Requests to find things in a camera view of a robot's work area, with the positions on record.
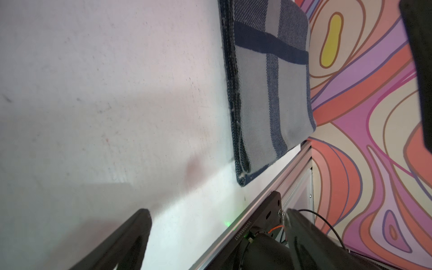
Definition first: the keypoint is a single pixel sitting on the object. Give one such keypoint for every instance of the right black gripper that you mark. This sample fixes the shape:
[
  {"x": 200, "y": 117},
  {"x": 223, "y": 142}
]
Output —
[{"x": 417, "y": 19}]

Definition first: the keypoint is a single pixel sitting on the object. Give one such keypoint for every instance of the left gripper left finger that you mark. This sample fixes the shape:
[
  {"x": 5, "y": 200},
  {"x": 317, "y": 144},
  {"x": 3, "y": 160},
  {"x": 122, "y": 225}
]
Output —
[{"x": 124, "y": 249}]

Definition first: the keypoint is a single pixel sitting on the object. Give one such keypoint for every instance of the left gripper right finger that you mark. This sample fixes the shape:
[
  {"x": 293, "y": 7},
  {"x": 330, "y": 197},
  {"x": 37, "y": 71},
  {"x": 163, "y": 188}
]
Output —
[{"x": 310, "y": 249}]

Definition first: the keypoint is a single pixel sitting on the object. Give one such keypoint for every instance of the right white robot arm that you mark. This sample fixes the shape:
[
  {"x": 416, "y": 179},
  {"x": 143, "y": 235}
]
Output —
[{"x": 350, "y": 83}]

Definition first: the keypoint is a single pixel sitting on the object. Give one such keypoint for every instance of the navy grey plaid scarf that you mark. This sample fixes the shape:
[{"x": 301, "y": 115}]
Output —
[{"x": 266, "y": 54}]

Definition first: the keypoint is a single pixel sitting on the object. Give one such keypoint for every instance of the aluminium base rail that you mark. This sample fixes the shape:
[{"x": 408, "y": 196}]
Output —
[{"x": 254, "y": 238}]

